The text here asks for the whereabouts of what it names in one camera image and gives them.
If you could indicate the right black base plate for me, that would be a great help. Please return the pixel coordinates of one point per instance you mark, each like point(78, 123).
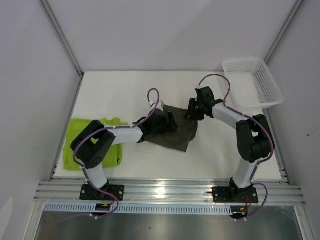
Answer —
point(230, 194)

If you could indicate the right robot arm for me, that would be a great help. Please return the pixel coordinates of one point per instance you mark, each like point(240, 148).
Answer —
point(253, 135)

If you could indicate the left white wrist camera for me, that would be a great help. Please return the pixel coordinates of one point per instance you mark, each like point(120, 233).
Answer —
point(159, 105)

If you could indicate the white plastic basket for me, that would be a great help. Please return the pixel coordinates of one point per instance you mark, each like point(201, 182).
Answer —
point(252, 85)

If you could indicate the aluminium mounting rail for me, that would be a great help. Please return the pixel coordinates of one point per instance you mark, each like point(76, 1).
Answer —
point(164, 191)

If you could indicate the aluminium corner post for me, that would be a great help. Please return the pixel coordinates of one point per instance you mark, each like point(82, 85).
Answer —
point(284, 30)
point(48, 11)

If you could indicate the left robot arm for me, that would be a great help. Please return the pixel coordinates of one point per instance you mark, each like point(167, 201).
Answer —
point(92, 145)

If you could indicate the left aluminium corner post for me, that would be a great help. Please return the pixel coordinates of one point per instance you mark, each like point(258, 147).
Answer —
point(48, 11)

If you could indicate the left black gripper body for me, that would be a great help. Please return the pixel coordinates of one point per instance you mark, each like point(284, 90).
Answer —
point(163, 127)

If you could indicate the right aluminium corner post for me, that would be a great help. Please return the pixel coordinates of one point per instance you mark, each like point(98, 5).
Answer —
point(284, 30)

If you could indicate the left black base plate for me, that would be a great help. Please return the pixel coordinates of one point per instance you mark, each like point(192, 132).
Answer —
point(88, 193)

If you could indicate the white slotted cable duct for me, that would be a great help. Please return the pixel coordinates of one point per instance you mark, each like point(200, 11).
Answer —
point(132, 208)

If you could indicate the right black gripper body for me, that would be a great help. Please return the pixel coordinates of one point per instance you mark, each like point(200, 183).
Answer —
point(200, 113)

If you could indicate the dark olive shorts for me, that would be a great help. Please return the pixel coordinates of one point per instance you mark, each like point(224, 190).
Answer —
point(179, 139)

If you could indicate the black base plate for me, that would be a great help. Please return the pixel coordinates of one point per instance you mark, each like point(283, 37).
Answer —
point(230, 194)
point(88, 193)

